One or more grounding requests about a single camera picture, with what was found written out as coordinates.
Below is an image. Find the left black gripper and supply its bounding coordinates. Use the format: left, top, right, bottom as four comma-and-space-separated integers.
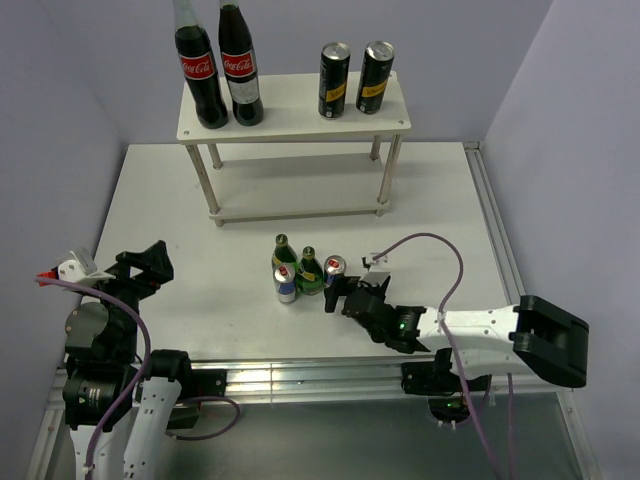
79, 239, 172, 358

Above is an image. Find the Red Bull can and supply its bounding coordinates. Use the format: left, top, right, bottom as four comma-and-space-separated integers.
273, 263, 297, 304
323, 255, 347, 288

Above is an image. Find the dark gold-band beverage can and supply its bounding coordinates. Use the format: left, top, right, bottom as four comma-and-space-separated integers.
356, 41, 395, 114

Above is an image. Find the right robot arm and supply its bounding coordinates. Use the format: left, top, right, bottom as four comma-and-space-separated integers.
324, 273, 589, 390

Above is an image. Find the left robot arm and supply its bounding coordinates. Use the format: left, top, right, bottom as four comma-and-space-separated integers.
57, 240, 196, 479

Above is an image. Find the white two-tier shelf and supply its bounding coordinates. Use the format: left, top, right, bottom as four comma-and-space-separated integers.
177, 73, 411, 226

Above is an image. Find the front green glass bottle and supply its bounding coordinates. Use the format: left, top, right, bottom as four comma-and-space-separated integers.
296, 246, 324, 295

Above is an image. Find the green glass bottle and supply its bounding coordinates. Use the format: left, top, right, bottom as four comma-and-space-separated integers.
271, 233, 298, 270
296, 246, 324, 295

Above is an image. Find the rear green glass bottle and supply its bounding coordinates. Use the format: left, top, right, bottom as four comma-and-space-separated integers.
271, 233, 298, 270

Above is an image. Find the left Coca-Cola glass bottle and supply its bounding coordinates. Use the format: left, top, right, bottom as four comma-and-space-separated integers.
172, 0, 228, 129

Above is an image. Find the coca-cola glass bottle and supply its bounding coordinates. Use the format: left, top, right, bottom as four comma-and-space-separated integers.
172, 0, 228, 129
218, 1, 264, 127

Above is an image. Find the right Coca-Cola glass bottle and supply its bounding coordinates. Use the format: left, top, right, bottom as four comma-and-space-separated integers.
218, 1, 264, 127

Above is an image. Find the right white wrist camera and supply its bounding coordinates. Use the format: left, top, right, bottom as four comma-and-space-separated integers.
360, 252, 390, 285

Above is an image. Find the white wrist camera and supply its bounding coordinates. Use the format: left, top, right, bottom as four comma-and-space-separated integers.
360, 252, 390, 285
37, 247, 115, 287

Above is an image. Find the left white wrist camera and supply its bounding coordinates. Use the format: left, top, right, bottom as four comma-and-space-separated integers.
37, 247, 115, 287

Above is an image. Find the aluminium frame rail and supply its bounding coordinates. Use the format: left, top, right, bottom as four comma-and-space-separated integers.
24, 141, 601, 480

